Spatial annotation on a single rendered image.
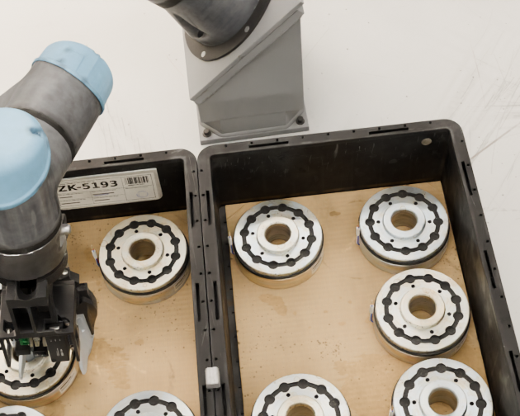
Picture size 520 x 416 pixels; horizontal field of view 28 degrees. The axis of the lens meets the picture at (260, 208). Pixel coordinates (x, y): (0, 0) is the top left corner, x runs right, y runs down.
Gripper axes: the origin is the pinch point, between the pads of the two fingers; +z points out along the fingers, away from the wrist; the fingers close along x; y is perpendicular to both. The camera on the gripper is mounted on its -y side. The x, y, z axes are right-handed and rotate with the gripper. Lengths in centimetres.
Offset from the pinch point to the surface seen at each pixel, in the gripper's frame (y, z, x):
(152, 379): 3.5, 1.9, 10.0
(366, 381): 6.9, 0.3, 32.7
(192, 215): -10.3, -8.9, 15.6
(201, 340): 5.8, -8.5, 15.5
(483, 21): -55, 4, 62
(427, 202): -12.4, -5.6, 42.6
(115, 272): -8.4, -2.1, 6.6
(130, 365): 1.5, 1.8, 7.6
